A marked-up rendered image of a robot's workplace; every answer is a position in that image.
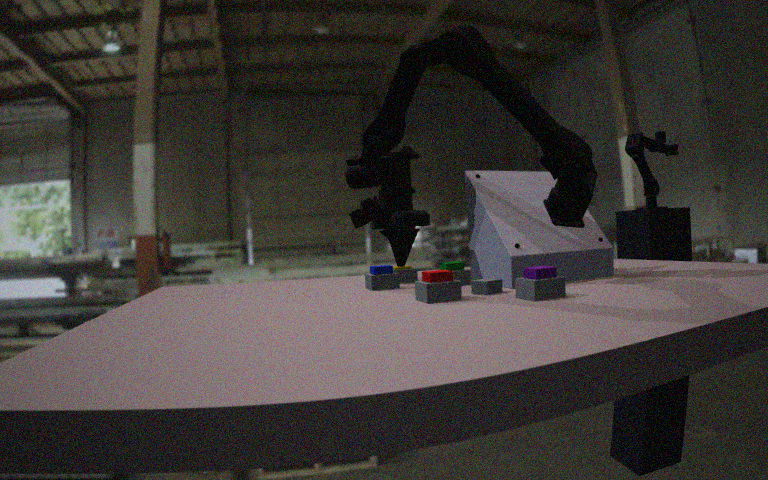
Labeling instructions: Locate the blue button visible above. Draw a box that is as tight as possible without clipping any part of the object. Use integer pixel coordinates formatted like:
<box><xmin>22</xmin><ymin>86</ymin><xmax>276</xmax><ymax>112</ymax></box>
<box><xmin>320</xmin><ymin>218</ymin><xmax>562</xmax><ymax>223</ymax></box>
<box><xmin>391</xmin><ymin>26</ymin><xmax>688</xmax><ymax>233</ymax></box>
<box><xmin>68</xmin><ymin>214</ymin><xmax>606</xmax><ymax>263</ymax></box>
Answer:
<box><xmin>365</xmin><ymin>265</ymin><xmax>400</xmax><ymax>291</ymax></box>

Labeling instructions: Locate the green button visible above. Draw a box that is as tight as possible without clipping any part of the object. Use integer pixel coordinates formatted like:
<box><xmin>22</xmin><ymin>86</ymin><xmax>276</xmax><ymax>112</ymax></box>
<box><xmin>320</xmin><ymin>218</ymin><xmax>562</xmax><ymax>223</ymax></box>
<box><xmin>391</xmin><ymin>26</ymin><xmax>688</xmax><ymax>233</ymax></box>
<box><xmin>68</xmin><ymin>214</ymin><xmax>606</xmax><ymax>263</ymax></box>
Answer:
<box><xmin>436</xmin><ymin>262</ymin><xmax>471</xmax><ymax>285</ymax></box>

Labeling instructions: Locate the yellow button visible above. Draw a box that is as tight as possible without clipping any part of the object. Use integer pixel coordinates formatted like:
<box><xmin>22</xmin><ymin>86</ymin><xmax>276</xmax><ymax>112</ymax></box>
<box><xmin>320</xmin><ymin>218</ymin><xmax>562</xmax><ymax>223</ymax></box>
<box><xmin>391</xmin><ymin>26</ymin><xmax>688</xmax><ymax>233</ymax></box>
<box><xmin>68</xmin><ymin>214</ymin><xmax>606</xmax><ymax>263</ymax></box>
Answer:
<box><xmin>393</xmin><ymin>266</ymin><xmax>418</xmax><ymax>284</ymax></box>

